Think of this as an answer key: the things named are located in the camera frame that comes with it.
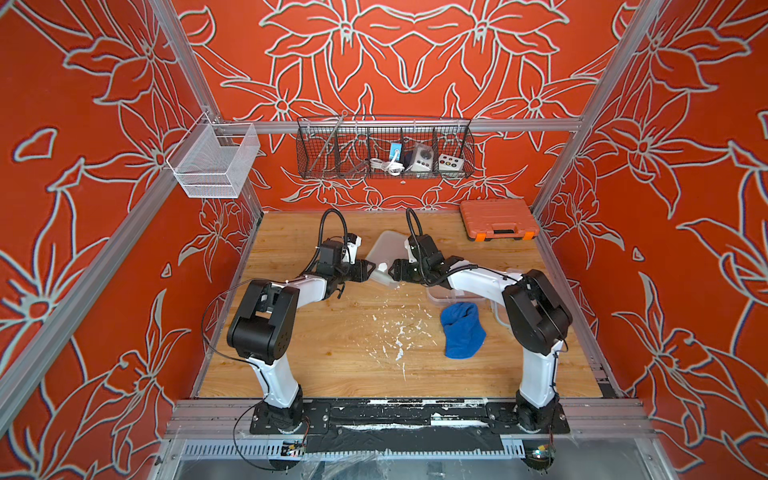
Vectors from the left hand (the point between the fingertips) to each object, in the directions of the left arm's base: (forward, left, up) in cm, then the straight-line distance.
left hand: (370, 263), depth 96 cm
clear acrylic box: (+21, +52, +23) cm, 61 cm away
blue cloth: (-21, -29, -4) cm, 36 cm away
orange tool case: (+25, -47, -2) cm, 53 cm away
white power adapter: (+23, -16, +25) cm, 37 cm away
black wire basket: (+33, 0, +22) cm, 40 cm away
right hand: (-3, -6, 0) cm, 7 cm away
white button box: (+25, -24, +22) cm, 42 cm away
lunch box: (+8, -5, -1) cm, 10 cm away
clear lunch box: (-9, -23, -2) cm, 25 cm away
